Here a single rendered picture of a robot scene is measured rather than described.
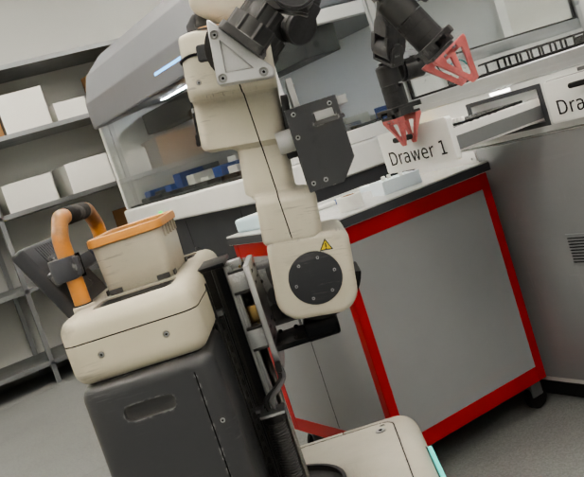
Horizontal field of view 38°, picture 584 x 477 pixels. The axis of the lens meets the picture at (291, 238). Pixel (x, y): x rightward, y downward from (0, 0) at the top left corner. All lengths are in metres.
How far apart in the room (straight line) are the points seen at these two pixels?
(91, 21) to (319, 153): 4.92
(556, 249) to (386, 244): 0.49
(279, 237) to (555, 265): 1.08
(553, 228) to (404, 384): 0.60
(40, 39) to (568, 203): 4.57
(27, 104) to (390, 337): 3.81
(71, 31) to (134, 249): 4.77
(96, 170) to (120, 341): 4.28
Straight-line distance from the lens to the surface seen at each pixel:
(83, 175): 5.73
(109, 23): 6.45
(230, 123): 1.64
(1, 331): 6.00
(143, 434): 1.56
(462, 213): 2.45
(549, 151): 2.38
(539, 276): 2.55
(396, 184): 2.42
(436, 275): 2.38
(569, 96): 2.27
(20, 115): 5.64
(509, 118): 2.27
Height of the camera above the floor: 0.99
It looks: 6 degrees down
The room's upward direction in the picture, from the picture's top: 18 degrees counter-clockwise
